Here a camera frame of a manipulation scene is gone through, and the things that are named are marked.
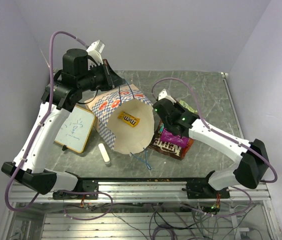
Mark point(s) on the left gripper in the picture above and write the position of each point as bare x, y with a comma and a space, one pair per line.
114, 80

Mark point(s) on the checkered paper bag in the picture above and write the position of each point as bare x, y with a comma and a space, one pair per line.
119, 136

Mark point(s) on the yellow M&M candy bag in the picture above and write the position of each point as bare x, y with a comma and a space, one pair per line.
128, 119

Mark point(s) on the green wrapper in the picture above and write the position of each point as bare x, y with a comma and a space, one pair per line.
187, 106

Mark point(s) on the dark brown snack bag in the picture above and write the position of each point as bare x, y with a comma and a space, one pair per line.
165, 148

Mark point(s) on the purple candy bag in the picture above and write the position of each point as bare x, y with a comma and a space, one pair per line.
180, 141

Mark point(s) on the red Doritos chip bag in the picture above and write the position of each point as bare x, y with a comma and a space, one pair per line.
186, 148

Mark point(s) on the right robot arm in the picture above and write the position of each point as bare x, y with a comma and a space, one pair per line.
248, 157

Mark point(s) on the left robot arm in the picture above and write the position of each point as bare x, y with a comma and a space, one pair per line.
82, 70

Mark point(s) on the white marker eraser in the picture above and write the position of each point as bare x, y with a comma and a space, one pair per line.
104, 154

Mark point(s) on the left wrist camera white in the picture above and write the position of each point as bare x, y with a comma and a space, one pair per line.
94, 52

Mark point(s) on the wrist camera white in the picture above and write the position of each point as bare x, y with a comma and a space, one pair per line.
94, 52
164, 94

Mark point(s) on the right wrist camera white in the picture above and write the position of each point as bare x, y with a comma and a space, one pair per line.
164, 94

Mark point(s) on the small whiteboard orange frame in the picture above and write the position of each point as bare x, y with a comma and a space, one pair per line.
75, 131

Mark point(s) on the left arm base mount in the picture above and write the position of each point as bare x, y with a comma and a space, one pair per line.
85, 189

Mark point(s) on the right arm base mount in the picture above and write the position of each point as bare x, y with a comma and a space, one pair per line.
198, 188

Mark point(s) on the aluminium rail frame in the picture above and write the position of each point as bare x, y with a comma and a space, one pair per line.
152, 191

